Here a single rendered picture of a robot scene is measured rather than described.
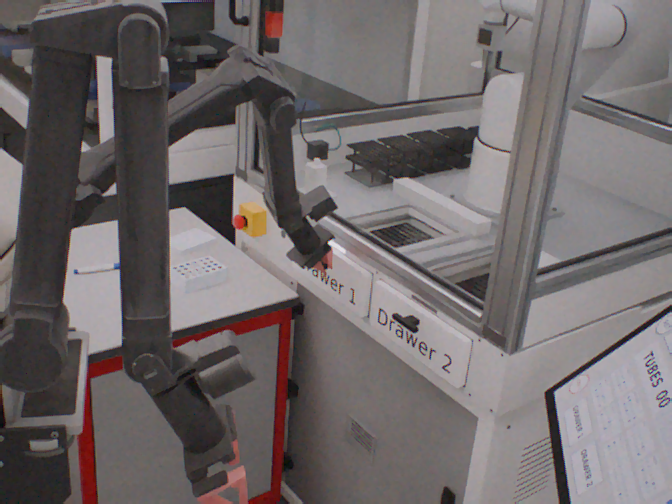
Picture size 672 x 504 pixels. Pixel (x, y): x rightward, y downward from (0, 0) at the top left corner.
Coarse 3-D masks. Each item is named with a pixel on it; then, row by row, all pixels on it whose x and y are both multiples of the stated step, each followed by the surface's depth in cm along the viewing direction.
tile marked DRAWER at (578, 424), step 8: (584, 400) 133; (568, 408) 135; (576, 408) 133; (584, 408) 131; (568, 416) 133; (576, 416) 131; (584, 416) 130; (568, 424) 132; (576, 424) 130; (584, 424) 128; (568, 432) 130; (576, 432) 128; (584, 432) 127; (592, 432) 125; (568, 440) 128; (576, 440) 127
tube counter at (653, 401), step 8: (664, 392) 119; (648, 400) 121; (656, 400) 119; (664, 400) 118; (656, 408) 118; (664, 408) 117; (656, 416) 117; (664, 416) 115; (656, 424) 116; (664, 424) 114; (664, 432) 113; (664, 440) 112; (664, 448) 111
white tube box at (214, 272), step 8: (208, 256) 217; (184, 264) 212; (208, 264) 213; (216, 264) 214; (176, 272) 208; (184, 272) 208; (208, 272) 209; (216, 272) 210; (224, 272) 212; (176, 280) 208; (184, 280) 205; (192, 280) 206; (200, 280) 208; (208, 280) 210; (216, 280) 211; (224, 280) 213; (184, 288) 206; (192, 288) 207; (200, 288) 209
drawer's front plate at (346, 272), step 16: (336, 256) 194; (304, 272) 207; (320, 272) 201; (336, 272) 195; (352, 272) 190; (368, 272) 187; (336, 288) 197; (368, 288) 188; (352, 304) 193; (368, 304) 190
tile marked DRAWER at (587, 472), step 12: (588, 444) 124; (576, 456) 124; (588, 456) 122; (576, 468) 122; (588, 468) 120; (600, 468) 118; (576, 480) 120; (588, 480) 118; (600, 480) 116; (576, 492) 118
